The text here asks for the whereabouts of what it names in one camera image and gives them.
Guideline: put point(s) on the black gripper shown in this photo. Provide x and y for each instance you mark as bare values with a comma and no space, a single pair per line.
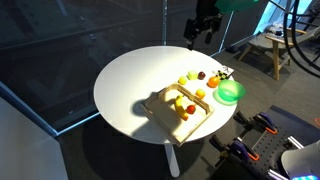
208,13

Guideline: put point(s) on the light green block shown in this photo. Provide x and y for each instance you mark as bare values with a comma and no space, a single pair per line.
192,75

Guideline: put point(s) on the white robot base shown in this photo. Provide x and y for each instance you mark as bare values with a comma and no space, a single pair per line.
300,160

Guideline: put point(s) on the slatted wooden tray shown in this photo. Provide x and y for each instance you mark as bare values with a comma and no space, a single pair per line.
173,128

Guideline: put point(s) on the dark red toy plum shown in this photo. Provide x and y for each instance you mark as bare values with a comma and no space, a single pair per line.
201,75

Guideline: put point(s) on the black white patterned cube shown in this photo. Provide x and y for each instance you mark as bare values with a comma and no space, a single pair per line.
224,73

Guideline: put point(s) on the yellow toy lemon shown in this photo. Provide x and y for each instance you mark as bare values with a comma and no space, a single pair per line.
182,80

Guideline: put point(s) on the orange toy orange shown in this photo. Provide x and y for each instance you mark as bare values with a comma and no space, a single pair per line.
213,81

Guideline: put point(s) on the yellow-orange round toy fruit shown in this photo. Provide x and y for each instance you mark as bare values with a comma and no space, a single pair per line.
200,93

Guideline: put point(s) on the translucent green plastic bowl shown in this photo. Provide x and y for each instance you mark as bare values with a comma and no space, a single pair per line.
231,90

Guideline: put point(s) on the red toy tomato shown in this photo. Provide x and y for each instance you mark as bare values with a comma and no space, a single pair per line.
191,109

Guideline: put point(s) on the yellow toy banana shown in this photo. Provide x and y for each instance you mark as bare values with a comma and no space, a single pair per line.
181,108

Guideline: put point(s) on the wooden armchair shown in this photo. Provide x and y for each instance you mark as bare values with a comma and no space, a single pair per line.
276,50

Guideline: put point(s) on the dark blue clamp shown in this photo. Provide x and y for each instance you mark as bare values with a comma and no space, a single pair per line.
265,121

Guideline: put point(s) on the purple clamp with orange tip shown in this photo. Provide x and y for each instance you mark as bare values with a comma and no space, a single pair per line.
243,150

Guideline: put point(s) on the black perforated breadboard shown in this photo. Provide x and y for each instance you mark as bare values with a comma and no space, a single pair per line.
283,140

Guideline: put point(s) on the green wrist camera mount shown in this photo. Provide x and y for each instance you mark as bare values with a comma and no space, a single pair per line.
235,4

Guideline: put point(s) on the white table pedestal base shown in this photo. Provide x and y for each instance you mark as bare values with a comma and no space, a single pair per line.
171,160

